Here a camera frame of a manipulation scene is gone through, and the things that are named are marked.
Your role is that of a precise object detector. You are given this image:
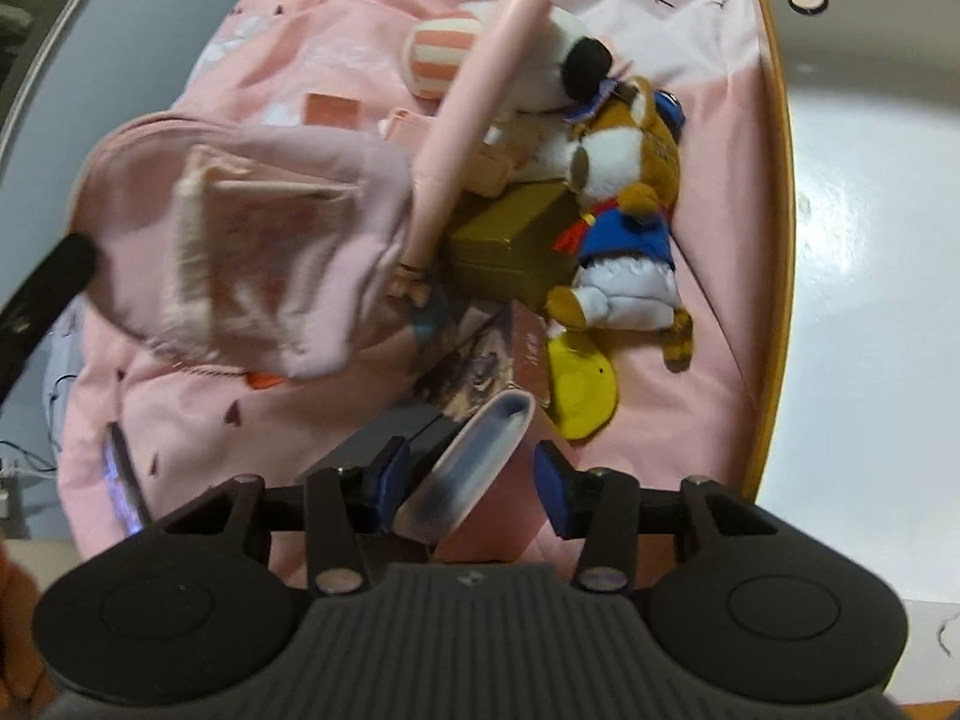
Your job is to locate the pink drawstring pouch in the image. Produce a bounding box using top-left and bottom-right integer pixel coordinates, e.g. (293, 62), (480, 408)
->
(68, 112), (412, 379)

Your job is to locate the brown raccoon sailor plush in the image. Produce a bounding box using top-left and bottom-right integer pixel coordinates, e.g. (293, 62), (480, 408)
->
(545, 76), (693, 372)

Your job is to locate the white popcorn plush toy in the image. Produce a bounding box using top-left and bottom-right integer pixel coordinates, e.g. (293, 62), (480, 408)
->
(400, 2), (613, 182)

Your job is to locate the pink handheld fan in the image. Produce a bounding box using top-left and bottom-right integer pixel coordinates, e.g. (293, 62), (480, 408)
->
(389, 0), (551, 307)

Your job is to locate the illustrated card box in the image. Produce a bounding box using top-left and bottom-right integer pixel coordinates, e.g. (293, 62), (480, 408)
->
(413, 301), (551, 421)

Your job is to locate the gold rectangular box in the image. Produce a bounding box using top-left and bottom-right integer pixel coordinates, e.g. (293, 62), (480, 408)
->
(441, 182), (579, 310)

